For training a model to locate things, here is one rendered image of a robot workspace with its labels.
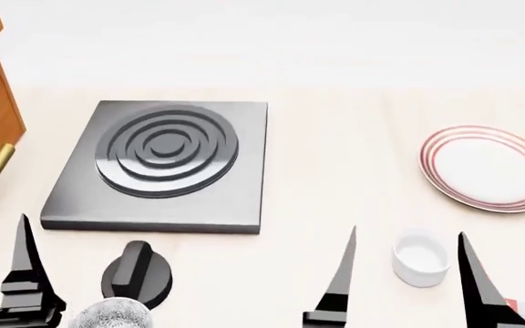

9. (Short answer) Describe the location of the grey speckled round object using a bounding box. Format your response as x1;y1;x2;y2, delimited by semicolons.
67;295;155;328

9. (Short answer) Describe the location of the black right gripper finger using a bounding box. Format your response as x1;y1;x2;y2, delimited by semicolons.
457;231;525;328
302;224;358;328

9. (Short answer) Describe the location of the grey flat stove burner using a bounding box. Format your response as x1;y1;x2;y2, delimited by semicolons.
39;99;270;236

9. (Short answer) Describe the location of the white plate with red rings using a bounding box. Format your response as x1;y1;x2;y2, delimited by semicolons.
418;124;525;215

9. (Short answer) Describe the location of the white ramekin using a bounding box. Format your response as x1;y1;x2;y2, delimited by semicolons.
391;227;452;289

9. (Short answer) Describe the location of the black stove knob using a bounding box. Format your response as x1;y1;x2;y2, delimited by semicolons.
100;240;174;311

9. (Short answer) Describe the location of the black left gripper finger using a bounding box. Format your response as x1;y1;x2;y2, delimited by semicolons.
0;213;67;309

